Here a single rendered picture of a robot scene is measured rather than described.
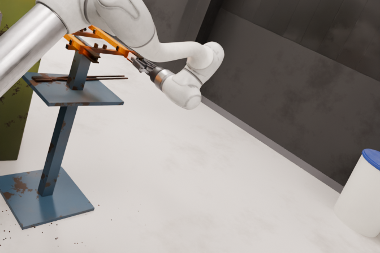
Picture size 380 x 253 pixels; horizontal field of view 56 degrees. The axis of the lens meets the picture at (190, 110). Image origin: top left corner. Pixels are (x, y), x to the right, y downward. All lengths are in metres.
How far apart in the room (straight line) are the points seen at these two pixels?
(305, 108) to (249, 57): 0.83
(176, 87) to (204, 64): 0.14
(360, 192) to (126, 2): 2.67
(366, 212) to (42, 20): 2.83
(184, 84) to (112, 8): 0.58
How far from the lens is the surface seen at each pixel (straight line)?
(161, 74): 1.47
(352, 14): 3.76
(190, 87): 1.39
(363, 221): 3.31
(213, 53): 1.42
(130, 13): 0.91
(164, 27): 4.83
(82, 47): 1.53
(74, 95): 1.76
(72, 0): 0.99
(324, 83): 3.76
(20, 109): 2.22
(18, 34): 0.98
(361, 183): 3.23
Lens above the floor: 1.37
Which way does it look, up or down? 20 degrees down
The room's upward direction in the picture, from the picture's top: 22 degrees clockwise
